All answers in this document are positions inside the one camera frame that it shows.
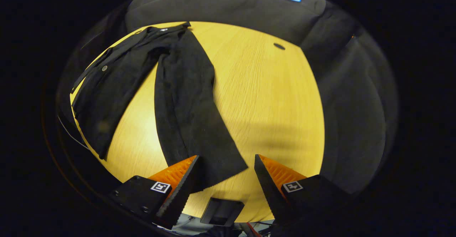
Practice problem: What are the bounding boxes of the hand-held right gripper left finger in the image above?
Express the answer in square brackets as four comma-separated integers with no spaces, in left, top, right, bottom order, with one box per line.
[108,154,201,230]

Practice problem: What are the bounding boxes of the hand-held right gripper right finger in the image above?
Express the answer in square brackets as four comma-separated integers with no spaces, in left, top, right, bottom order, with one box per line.
[254,154,357,230]

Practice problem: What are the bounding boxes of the black trousers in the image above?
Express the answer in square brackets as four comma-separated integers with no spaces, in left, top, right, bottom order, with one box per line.
[71,21,249,194]

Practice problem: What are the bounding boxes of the black box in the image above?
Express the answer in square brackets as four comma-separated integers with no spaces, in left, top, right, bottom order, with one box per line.
[200,197,245,227]

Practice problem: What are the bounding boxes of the black backdrop cloth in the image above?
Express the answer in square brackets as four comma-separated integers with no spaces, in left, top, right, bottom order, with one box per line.
[59,0,399,198]

